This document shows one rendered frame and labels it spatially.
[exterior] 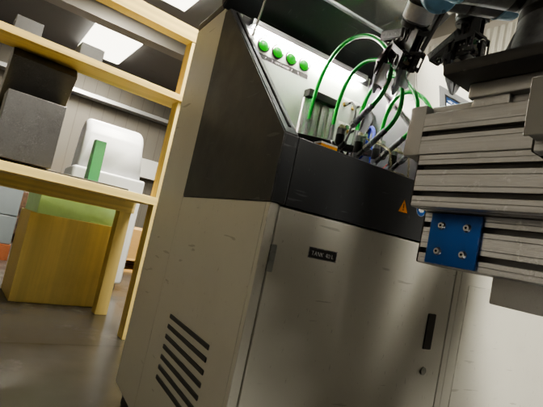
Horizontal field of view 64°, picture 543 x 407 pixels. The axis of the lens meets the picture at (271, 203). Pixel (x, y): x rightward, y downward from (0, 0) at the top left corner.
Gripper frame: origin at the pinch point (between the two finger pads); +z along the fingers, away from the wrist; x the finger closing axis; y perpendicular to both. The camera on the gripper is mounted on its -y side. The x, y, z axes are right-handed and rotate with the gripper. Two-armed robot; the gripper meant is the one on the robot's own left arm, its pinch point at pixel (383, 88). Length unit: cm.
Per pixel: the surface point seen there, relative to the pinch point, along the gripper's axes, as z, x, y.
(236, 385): 40, -48, 63
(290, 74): 17.0, -13.6, -39.8
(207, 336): 46, -52, 47
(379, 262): 28, -8, 41
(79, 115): 362, -153, -558
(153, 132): 399, -34, -574
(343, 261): 26, -20, 42
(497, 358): 62, 43, 55
